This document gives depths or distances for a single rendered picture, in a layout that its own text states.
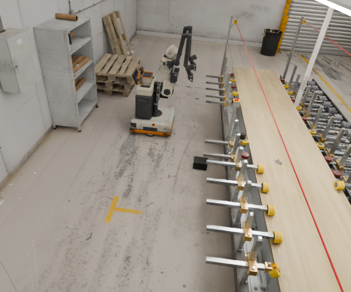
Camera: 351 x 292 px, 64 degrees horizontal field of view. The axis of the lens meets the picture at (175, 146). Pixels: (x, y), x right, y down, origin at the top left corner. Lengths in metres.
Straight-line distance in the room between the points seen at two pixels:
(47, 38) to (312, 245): 3.79
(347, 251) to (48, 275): 2.47
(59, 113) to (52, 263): 2.41
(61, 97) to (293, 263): 3.70
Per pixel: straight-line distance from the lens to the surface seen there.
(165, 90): 4.33
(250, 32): 10.37
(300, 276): 2.10
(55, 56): 4.31
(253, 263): 1.93
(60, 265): 3.06
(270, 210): 2.28
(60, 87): 4.48
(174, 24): 10.26
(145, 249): 3.05
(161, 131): 4.45
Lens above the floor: 2.52
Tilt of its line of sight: 35 degrees down
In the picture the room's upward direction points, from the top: 5 degrees clockwise
